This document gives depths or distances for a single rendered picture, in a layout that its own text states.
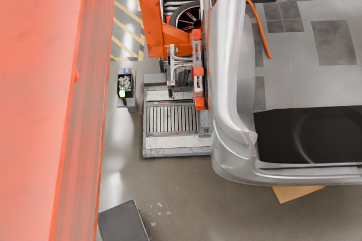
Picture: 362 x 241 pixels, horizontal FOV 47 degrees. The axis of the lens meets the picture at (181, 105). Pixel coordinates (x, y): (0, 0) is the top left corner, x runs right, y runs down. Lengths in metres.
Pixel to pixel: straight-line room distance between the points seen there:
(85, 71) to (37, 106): 0.32
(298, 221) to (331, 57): 1.47
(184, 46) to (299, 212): 1.85
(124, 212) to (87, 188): 2.79
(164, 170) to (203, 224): 0.63
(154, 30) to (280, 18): 1.10
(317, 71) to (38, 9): 2.92
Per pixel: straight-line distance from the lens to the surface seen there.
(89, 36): 1.01
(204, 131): 4.02
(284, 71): 3.43
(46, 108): 0.64
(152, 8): 3.58
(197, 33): 3.48
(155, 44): 3.92
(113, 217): 3.61
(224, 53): 2.57
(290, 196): 4.02
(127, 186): 4.04
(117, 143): 4.23
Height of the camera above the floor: 3.74
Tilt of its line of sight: 59 degrees down
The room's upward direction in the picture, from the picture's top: 5 degrees counter-clockwise
